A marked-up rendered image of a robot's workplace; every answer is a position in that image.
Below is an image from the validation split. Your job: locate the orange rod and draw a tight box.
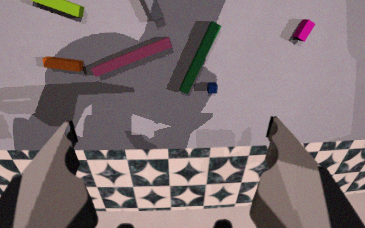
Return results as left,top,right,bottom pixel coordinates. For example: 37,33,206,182
42,56,84,72

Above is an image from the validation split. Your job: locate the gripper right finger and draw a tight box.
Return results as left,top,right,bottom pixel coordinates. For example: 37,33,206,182
249,116,365,228

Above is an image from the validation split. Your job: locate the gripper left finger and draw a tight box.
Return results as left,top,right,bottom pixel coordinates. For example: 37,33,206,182
0,121,98,228

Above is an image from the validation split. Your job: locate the magenta rectangular block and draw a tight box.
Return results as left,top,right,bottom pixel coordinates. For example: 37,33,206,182
292,19,315,42

